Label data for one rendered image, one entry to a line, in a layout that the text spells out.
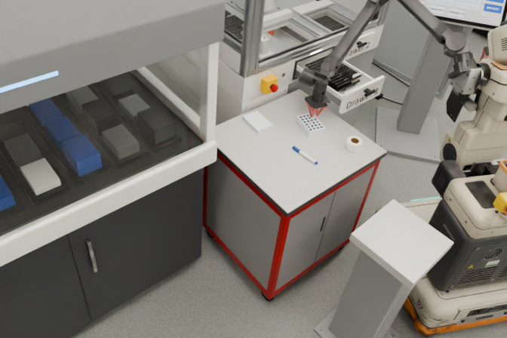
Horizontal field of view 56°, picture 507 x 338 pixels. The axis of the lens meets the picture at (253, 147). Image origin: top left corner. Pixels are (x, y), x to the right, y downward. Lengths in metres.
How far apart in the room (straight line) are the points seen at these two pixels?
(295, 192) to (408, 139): 1.75
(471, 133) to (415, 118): 1.29
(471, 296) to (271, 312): 0.94
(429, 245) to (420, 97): 1.69
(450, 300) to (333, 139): 0.90
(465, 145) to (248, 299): 1.27
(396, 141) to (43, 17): 2.68
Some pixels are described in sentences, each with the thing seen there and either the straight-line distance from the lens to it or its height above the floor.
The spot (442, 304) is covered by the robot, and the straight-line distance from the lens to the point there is 2.42.
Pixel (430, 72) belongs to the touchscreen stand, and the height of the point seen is 0.55.
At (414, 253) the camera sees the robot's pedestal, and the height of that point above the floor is 0.76.
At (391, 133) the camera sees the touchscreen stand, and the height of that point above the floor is 0.04.
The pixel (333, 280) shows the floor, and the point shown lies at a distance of 2.65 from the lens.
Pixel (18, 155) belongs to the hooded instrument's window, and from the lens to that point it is 1.49.
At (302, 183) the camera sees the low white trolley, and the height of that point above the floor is 0.76.
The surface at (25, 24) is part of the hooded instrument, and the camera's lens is 1.31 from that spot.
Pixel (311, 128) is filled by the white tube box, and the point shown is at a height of 0.80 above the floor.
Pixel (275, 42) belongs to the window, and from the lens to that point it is 2.24.
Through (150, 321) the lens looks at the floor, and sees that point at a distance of 2.46.
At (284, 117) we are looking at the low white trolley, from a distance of 2.29.
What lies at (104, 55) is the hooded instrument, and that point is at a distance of 1.40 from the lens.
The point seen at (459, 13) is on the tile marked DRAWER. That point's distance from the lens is 3.08.
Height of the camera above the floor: 2.17
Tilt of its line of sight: 42 degrees down
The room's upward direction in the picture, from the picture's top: 7 degrees clockwise
